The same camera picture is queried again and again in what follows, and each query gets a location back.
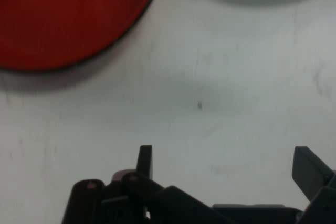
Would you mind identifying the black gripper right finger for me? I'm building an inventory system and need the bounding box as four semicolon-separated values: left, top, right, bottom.
291;146;336;224

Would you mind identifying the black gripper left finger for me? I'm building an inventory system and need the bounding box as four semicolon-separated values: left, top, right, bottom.
62;145;232;224

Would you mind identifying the red enamel plate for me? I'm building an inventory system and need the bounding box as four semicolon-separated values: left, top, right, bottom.
0;0;164;72

